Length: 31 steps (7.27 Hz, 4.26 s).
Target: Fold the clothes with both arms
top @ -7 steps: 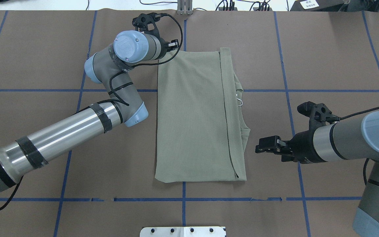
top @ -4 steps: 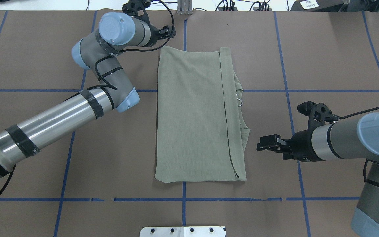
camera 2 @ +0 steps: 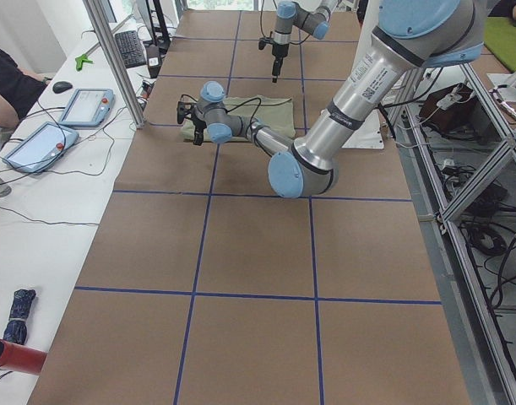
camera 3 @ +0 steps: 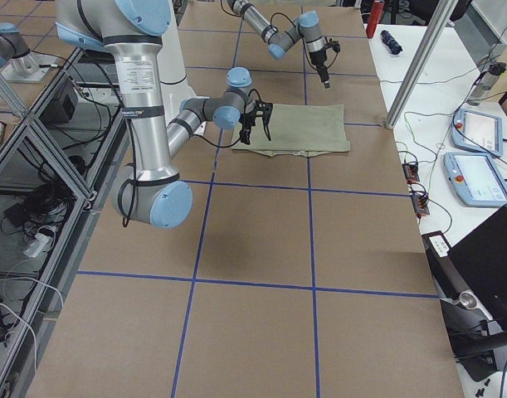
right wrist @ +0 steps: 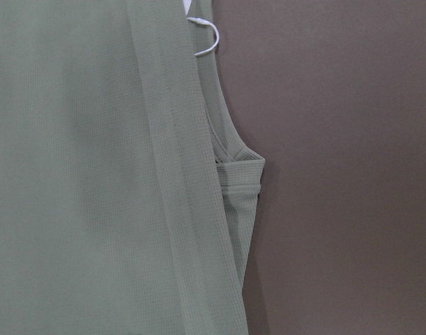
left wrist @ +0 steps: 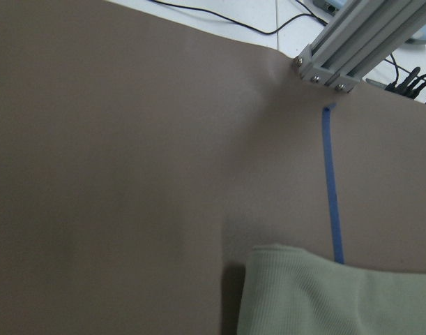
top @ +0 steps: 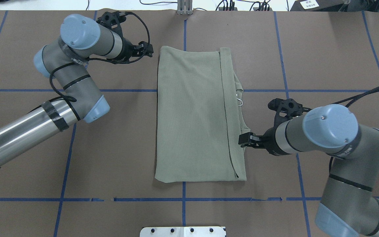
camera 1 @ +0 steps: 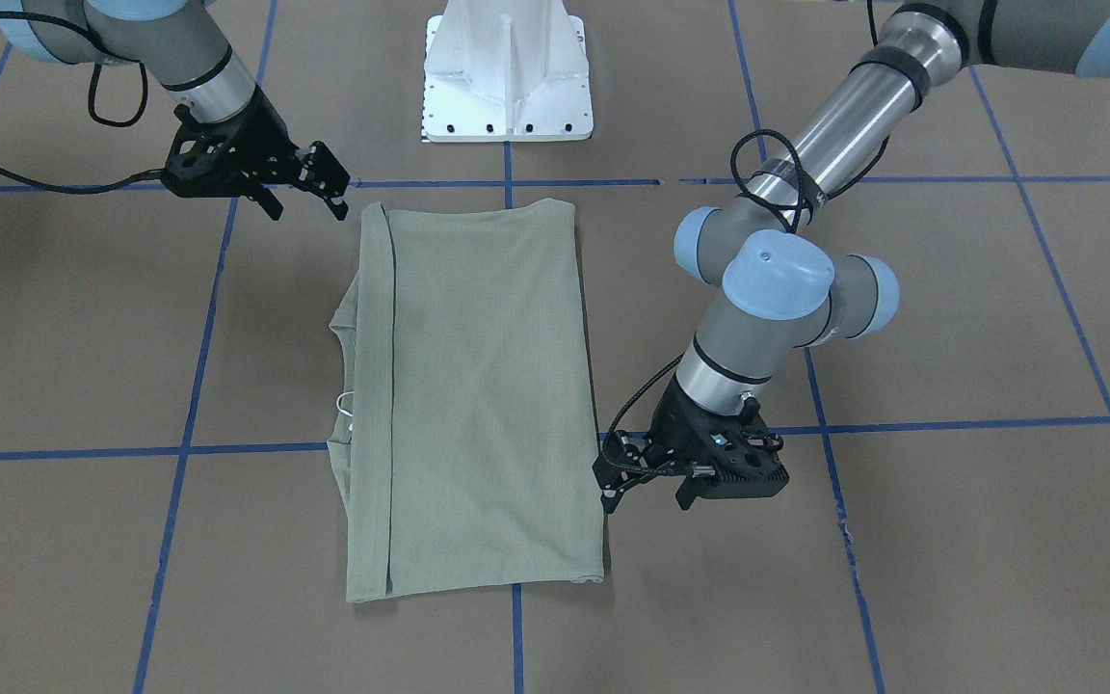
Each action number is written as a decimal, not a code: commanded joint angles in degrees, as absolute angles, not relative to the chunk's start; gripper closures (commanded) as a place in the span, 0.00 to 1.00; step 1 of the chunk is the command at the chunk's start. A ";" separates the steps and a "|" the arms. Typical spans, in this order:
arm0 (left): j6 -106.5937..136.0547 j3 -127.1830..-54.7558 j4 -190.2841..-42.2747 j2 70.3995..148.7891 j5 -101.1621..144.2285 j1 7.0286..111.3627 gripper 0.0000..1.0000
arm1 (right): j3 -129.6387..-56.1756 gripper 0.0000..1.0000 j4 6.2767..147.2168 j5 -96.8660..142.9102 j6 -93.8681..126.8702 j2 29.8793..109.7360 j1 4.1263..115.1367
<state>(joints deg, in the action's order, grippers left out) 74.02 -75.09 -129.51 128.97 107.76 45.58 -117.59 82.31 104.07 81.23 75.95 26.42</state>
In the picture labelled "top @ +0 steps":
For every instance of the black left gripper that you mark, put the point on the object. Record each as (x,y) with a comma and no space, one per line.
(127,50)

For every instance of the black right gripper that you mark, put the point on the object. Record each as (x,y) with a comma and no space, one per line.
(268,140)

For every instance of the olive green long-sleeve shirt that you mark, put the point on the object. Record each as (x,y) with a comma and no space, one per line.
(198,120)

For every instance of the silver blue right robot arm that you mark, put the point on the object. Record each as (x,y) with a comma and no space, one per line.
(347,207)

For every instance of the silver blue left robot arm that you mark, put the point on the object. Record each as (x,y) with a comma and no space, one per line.
(63,62)

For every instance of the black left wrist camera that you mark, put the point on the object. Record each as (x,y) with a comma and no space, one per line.
(112,21)

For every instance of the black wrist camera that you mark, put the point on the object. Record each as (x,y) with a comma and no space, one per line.
(287,108)
(112,21)

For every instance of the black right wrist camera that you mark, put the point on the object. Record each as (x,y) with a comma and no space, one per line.
(287,108)

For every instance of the aluminium frame post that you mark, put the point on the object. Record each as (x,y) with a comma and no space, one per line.
(184,7)

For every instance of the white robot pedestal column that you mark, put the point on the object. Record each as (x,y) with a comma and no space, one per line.
(184,231)

